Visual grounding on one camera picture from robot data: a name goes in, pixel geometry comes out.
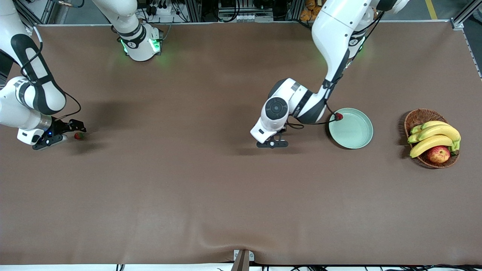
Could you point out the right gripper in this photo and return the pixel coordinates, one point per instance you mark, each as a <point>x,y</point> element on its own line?
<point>61,125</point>

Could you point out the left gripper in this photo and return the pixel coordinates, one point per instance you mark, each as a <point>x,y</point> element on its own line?
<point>282,131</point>

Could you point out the red strawberry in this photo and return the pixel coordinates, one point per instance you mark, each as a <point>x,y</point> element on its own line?
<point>79,136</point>
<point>339,116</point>

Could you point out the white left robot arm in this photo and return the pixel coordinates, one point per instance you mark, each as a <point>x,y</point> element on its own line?
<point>335,34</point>

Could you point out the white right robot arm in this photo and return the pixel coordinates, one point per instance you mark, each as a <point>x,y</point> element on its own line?
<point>141,45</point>

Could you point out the mint green round plate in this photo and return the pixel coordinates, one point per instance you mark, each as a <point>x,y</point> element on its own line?
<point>354,130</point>

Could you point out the brown table mat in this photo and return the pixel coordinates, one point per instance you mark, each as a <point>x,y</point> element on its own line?
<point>188,195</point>

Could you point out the pile of orange bread rolls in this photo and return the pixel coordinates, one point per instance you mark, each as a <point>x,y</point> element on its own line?
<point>308,14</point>

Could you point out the white connector block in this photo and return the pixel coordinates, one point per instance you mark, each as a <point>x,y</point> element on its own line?
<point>244,17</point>

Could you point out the yellow banana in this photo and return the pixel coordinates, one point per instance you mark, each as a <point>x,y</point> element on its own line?
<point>440,131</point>
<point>415,129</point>
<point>429,143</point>
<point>413,138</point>
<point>433,123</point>

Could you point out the brown wicker basket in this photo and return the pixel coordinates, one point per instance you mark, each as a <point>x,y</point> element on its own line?
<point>420,116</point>

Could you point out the white power strip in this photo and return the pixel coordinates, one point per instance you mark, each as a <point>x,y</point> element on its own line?
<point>163,11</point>

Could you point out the red yellow apple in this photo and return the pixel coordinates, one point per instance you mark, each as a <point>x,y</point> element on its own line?
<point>438,154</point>

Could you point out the aluminium frame post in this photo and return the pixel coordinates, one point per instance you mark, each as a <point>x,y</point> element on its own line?
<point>293,9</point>
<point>192,9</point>

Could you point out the grey metal bracket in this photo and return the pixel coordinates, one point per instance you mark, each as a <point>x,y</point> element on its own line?
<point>243,261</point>

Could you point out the aluminium frame rail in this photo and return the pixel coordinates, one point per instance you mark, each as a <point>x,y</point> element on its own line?
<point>463,17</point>

